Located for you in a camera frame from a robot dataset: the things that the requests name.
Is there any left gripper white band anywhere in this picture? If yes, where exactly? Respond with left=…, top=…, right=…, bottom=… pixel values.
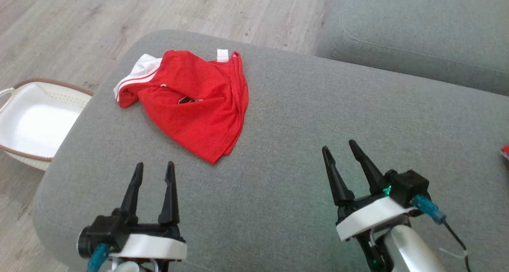
left=107, top=161, right=187, bottom=262

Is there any red white basketball jersey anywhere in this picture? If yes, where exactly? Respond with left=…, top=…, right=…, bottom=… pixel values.
left=113, top=49, right=249, bottom=165

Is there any white laundry basket brown rim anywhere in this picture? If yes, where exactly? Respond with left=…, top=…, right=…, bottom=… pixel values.
left=0, top=78, right=95, bottom=171

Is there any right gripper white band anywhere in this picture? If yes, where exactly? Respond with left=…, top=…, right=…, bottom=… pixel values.
left=322, top=140, right=418, bottom=241

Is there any white tie on right cable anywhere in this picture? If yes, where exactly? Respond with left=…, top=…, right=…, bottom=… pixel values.
left=439, top=247, right=466, bottom=260

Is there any grey fabric sofa seat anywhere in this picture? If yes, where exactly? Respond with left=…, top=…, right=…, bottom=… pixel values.
left=32, top=29, right=509, bottom=272

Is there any teal left cable connector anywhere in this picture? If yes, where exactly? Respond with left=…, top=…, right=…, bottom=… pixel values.
left=87, top=243, right=111, bottom=272

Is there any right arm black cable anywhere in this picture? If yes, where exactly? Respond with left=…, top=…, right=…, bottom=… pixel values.
left=441, top=220, right=472, bottom=272

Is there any grey sofa cushion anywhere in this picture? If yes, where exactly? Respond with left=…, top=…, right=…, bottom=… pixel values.
left=316, top=0, right=509, bottom=97

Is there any teal cable connector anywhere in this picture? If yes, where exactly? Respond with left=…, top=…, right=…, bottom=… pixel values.
left=87, top=243, right=111, bottom=272
left=412, top=194, right=447, bottom=225

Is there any teal right cable connector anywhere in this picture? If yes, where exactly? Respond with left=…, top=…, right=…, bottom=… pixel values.
left=412, top=194, right=447, bottom=225

